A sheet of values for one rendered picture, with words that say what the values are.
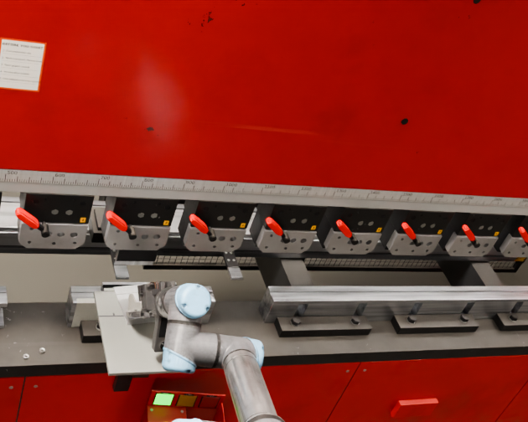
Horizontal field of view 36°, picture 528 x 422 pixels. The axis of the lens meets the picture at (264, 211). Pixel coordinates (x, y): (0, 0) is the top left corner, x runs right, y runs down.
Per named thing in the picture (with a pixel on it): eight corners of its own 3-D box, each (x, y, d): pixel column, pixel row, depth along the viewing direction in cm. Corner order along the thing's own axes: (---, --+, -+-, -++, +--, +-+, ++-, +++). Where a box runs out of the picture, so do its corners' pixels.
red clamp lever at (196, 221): (195, 218, 192) (218, 239, 199) (191, 208, 195) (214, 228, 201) (189, 223, 192) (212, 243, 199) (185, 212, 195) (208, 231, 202)
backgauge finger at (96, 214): (98, 282, 213) (102, 269, 210) (85, 216, 231) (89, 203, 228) (143, 282, 218) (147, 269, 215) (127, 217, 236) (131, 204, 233)
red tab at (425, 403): (392, 418, 267) (401, 405, 263) (390, 413, 268) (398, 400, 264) (430, 415, 273) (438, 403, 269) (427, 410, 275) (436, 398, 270)
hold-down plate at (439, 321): (396, 334, 250) (401, 327, 248) (390, 321, 253) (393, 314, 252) (475, 331, 262) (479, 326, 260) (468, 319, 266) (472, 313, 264)
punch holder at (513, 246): (499, 257, 244) (526, 216, 235) (486, 237, 250) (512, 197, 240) (538, 258, 251) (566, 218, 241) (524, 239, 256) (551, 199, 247)
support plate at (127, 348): (108, 376, 191) (109, 373, 190) (93, 293, 209) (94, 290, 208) (181, 373, 198) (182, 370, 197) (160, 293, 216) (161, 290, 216)
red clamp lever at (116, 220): (111, 216, 184) (138, 237, 190) (109, 204, 186) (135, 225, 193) (106, 220, 184) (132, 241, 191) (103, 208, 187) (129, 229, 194)
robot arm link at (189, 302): (178, 318, 173) (183, 279, 175) (158, 320, 182) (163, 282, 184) (210, 323, 176) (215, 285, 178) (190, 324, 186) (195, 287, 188)
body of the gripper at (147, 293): (164, 283, 202) (183, 280, 191) (168, 317, 201) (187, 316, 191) (135, 285, 198) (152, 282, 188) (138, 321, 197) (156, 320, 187)
